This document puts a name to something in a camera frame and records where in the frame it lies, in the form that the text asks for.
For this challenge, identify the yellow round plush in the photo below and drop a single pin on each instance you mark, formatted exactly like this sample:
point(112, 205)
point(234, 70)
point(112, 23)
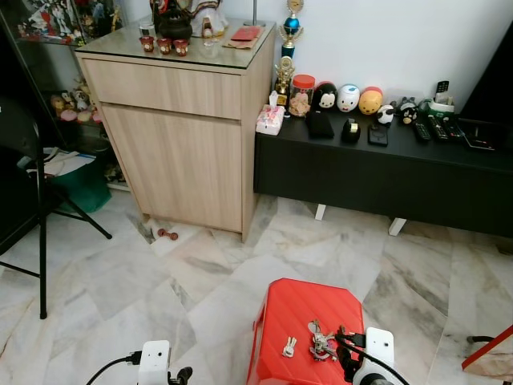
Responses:
point(370, 102)

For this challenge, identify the black tablet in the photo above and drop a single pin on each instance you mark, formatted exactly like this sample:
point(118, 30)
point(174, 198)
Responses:
point(483, 138)

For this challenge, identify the red plastic stool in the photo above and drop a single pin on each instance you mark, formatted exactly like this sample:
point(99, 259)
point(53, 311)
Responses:
point(296, 313)

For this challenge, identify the red packet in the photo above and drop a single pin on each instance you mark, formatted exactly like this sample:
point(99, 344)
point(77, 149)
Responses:
point(246, 34)

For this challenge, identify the green bin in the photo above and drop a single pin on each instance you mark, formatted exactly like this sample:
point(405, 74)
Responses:
point(84, 188)

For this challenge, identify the light wooden cabinet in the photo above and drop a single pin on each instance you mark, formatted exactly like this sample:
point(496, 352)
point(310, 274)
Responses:
point(176, 144)

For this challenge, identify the black mouse plush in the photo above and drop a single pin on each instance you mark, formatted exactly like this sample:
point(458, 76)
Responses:
point(325, 98)

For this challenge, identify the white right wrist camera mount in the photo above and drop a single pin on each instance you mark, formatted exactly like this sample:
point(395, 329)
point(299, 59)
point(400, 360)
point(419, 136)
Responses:
point(378, 345)

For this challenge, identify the dark glass display cabinet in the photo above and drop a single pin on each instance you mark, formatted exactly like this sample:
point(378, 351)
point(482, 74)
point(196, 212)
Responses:
point(48, 72)

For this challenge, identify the white round plush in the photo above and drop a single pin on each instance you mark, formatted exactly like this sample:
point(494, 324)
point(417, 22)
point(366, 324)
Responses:
point(348, 99)

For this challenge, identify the red lidded snack jar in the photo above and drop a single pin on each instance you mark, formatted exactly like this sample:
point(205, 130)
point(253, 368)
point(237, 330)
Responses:
point(302, 100)

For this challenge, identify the small black pouch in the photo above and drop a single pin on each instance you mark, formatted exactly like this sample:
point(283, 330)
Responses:
point(377, 135)

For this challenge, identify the pink tissue pack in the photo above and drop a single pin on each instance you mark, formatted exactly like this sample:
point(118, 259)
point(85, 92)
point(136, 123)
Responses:
point(270, 120)

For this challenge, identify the blue and gold trophy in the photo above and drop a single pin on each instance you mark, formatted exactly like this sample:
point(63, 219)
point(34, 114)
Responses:
point(292, 24)

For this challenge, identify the small white panda figure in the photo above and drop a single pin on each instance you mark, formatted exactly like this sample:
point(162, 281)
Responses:
point(385, 115)

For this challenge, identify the black and white figure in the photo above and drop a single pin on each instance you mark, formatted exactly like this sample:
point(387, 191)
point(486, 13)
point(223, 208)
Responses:
point(408, 111)

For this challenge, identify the small clear glass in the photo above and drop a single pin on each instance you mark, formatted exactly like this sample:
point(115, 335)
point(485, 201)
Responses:
point(210, 32)

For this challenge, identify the silver key bunch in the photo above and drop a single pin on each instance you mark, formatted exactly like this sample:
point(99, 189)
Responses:
point(322, 345)

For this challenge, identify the colourful figure box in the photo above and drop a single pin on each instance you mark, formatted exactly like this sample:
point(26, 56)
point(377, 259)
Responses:
point(50, 20)

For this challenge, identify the black wallet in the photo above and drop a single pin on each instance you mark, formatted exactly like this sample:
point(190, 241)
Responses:
point(320, 126)

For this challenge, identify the small red cup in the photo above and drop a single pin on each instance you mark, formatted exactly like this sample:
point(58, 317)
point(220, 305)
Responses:
point(181, 48)
point(147, 44)
point(163, 46)

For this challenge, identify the marble pattern folding table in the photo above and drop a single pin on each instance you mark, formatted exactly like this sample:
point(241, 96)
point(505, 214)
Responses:
point(493, 361)

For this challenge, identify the white robed figurine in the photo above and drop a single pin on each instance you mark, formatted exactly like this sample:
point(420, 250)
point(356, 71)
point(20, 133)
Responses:
point(210, 16)

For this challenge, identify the black incense burner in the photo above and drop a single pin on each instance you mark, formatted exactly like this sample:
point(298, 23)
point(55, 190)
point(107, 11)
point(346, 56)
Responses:
point(172, 24)

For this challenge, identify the white papers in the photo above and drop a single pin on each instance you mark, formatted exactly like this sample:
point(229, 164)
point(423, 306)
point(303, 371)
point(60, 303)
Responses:
point(68, 163)

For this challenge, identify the black folding chair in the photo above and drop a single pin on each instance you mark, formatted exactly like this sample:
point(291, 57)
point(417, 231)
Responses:
point(18, 132)

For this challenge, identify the small red floor toy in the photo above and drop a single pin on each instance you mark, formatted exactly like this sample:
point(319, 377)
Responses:
point(167, 234)

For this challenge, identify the black remote control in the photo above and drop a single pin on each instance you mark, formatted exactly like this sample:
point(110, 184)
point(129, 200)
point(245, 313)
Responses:
point(454, 128)
point(421, 131)
point(438, 128)

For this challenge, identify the black low console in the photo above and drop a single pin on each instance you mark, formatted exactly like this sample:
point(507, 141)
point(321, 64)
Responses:
point(385, 180)

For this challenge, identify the single silver key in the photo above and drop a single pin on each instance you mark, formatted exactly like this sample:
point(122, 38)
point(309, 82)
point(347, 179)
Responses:
point(289, 346)

